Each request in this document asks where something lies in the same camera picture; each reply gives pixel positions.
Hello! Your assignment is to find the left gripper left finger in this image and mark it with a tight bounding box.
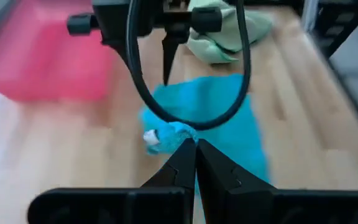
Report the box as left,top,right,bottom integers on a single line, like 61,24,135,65
27,138,197,224

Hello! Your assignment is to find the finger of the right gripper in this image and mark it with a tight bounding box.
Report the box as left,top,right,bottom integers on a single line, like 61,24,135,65
101,37,133,71
162,29,190,86

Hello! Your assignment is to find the pink plastic bin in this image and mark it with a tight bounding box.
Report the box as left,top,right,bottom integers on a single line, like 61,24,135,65
0,0,118,103

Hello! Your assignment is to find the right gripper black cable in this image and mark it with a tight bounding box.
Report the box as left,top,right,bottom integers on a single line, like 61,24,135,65
126,0,252,131

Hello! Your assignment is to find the blue microfiber towel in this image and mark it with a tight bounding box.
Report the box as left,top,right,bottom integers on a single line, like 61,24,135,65
140,73,270,185

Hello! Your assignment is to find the black aluminium table frame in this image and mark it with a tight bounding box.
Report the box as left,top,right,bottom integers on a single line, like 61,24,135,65
303,0,358,135

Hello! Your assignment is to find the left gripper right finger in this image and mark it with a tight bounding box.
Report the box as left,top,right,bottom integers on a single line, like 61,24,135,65
196,138,358,224

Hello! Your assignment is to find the green microfiber towel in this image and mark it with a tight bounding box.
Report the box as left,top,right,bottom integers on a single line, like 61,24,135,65
186,0,273,65

